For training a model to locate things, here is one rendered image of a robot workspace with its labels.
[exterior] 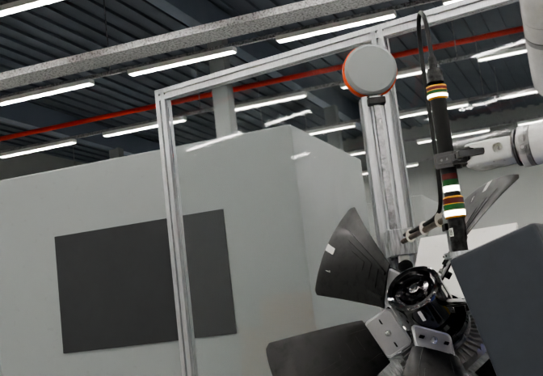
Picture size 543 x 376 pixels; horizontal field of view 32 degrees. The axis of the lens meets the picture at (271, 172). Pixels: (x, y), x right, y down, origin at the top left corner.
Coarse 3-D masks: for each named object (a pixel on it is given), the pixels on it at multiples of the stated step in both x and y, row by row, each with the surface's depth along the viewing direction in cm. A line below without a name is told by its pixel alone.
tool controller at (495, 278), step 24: (504, 240) 104; (528, 240) 102; (456, 264) 106; (480, 264) 105; (504, 264) 103; (528, 264) 102; (480, 288) 105; (504, 288) 103; (528, 288) 102; (480, 312) 104; (504, 312) 103; (528, 312) 102; (504, 336) 103; (528, 336) 101; (504, 360) 102; (528, 360) 101
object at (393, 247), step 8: (392, 232) 251; (400, 232) 251; (384, 240) 259; (392, 240) 250; (400, 240) 251; (392, 248) 250; (400, 248) 250; (408, 248) 250; (416, 248) 250; (392, 256) 254
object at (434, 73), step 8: (432, 56) 199; (432, 64) 198; (432, 72) 197; (440, 72) 198; (432, 80) 197; (440, 80) 200; (448, 224) 193; (456, 224) 192; (464, 224) 192; (456, 232) 192; (464, 232) 192; (456, 240) 192; (464, 240) 192; (456, 248) 192; (464, 248) 191
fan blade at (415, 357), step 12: (420, 348) 184; (408, 360) 181; (420, 360) 182; (432, 360) 182; (444, 360) 184; (456, 360) 185; (408, 372) 179; (420, 372) 179; (432, 372) 180; (444, 372) 181; (456, 372) 182
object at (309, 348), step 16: (304, 336) 199; (320, 336) 198; (336, 336) 197; (352, 336) 196; (368, 336) 195; (272, 352) 200; (288, 352) 199; (304, 352) 197; (320, 352) 196; (336, 352) 195; (352, 352) 195; (368, 352) 195; (272, 368) 199; (288, 368) 198; (304, 368) 196; (320, 368) 195; (336, 368) 195; (352, 368) 195; (368, 368) 194; (384, 368) 195
